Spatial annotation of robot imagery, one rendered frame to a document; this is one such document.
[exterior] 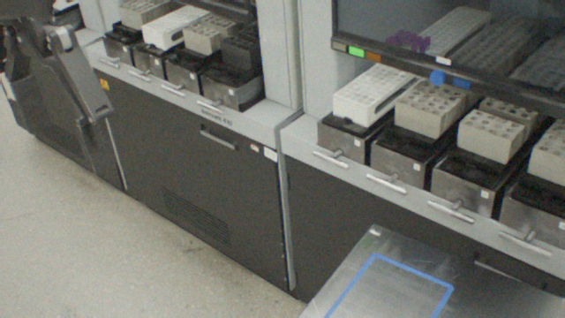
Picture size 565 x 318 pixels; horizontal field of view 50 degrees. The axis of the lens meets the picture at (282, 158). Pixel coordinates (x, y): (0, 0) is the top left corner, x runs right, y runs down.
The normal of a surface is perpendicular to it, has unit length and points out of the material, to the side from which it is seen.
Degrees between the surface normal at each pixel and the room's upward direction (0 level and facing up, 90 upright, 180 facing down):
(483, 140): 90
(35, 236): 0
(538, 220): 90
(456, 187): 90
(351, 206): 90
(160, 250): 0
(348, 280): 0
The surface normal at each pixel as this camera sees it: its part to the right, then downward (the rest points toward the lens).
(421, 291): -0.07, -0.80
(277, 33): -0.65, 0.49
